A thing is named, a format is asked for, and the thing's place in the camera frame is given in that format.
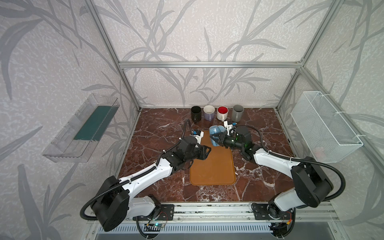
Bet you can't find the blue dotted floral mug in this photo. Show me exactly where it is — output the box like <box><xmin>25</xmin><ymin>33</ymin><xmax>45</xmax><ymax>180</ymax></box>
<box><xmin>209</xmin><ymin>125</ymin><xmax>226</xmax><ymax>147</ymax></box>

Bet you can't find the white mug red inside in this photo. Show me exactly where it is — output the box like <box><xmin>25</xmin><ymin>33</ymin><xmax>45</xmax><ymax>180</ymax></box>
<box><xmin>217</xmin><ymin>106</ymin><xmax>229</xmax><ymax>122</ymax></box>

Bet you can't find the lilac mug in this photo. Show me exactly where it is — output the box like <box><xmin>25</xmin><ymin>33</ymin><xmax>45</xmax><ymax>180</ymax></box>
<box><xmin>203</xmin><ymin>105</ymin><xmax>216</xmax><ymax>122</ymax></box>

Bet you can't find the grey mug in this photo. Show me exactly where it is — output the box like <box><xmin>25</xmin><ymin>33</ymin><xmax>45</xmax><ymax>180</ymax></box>
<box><xmin>231</xmin><ymin>105</ymin><xmax>244</xmax><ymax>123</ymax></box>

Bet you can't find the black mug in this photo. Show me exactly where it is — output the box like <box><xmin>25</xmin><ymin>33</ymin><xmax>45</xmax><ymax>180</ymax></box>
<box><xmin>191</xmin><ymin>106</ymin><xmax>202</xmax><ymax>124</ymax></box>

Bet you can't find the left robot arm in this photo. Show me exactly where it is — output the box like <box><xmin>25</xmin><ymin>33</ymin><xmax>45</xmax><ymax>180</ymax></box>
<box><xmin>80</xmin><ymin>130</ymin><xmax>211</xmax><ymax>232</ymax></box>

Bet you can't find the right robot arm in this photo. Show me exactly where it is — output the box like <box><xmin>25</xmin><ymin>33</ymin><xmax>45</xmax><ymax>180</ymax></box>
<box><xmin>210</xmin><ymin>125</ymin><xmax>346</xmax><ymax>220</ymax></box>

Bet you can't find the orange rectangular tray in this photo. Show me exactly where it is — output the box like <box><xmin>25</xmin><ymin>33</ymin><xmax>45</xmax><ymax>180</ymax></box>
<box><xmin>190</xmin><ymin>131</ymin><xmax>236</xmax><ymax>186</ymax></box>

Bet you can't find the green circuit board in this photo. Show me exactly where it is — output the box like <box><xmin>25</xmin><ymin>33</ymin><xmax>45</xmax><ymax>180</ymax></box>
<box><xmin>145</xmin><ymin>223</ymin><xmax>167</xmax><ymax>232</ymax></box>

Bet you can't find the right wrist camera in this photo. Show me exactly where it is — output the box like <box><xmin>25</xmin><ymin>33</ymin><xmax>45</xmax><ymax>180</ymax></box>
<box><xmin>224</xmin><ymin>121</ymin><xmax>237</xmax><ymax>136</ymax></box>

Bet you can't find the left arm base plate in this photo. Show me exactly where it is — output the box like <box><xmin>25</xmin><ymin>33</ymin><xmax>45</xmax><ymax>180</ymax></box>
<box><xmin>150</xmin><ymin>204</ymin><xmax>175</xmax><ymax>221</ymax></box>

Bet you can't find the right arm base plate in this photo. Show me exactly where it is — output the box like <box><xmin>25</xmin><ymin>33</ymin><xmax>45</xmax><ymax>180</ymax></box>
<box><xmin>251</xmin><ymin>203</ymin><xmax>293</xmax><ymax>221</ymax></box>

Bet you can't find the white wire mesh basket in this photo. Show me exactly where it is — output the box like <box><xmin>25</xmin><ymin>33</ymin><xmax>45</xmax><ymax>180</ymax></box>
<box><xmin>291</xmin><ymin>91</ymin><xmax>364</xmax><ymax>163</ymax></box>

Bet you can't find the aluminium front rail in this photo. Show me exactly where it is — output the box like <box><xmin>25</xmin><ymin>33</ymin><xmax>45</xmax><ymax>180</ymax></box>
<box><xmin>86</xmin><ymin>201</ymin><xmax>343</xmax><ymax>224</ymax></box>

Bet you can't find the clear plastic wall bin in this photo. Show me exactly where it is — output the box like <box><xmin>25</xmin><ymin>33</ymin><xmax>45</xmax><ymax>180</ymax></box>
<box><xmin>42</xmin><ymin>94</ymin><xmax>120</xmax><ymax>163</ymax></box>

